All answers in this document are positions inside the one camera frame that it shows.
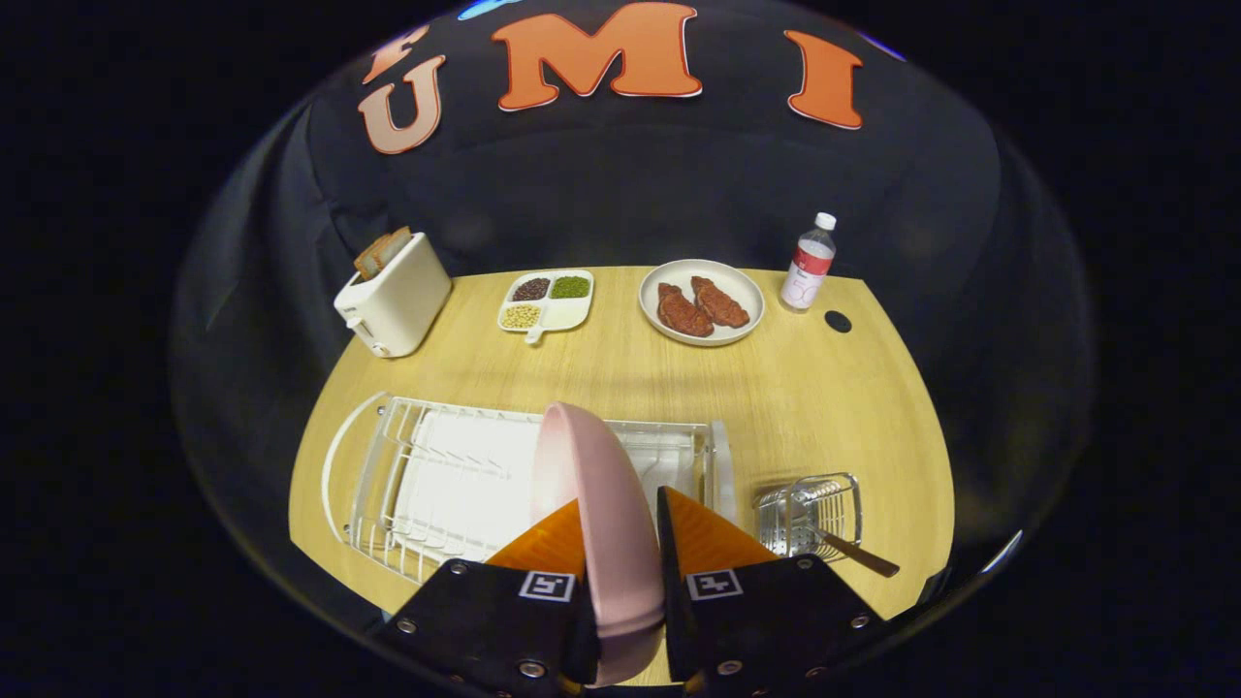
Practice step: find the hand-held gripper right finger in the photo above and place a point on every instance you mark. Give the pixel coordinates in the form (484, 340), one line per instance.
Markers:
(669, 601)

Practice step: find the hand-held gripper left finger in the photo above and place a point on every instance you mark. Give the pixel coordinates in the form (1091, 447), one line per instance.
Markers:
(485, 630)

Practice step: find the pink plate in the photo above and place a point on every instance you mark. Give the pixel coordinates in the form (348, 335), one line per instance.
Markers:
(601, 523)

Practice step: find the white divided dish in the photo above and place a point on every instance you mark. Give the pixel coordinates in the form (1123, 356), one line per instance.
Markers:
(570, 313)

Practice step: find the white round plate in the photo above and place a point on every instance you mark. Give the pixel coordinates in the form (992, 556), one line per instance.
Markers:
(742, 291)

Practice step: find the brown steak piece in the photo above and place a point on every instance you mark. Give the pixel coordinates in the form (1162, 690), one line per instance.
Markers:
(684, 312)
(722, 303)

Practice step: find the yellow beans pile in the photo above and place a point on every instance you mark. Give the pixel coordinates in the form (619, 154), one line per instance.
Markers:
(522, 316)

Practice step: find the black desk grommet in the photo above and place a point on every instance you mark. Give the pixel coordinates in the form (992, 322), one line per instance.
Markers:
(838, 322)

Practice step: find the green beans pile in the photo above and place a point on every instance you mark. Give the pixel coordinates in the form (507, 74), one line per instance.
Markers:
(571, 287)

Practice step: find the white toaster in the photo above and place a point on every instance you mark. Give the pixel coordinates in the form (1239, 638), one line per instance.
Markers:
(402, 301)

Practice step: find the dark beans pile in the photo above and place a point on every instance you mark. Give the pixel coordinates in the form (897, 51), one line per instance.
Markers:
(530, 289)

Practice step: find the clear bottle with red label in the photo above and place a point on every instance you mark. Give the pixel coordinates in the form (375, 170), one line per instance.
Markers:
(808, 267)

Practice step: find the brown toast slice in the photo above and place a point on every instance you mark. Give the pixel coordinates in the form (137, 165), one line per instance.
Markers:
(368, 260)
(396, 244)

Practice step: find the black backdrop cloth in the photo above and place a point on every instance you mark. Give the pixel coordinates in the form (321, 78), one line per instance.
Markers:
(630, 184)

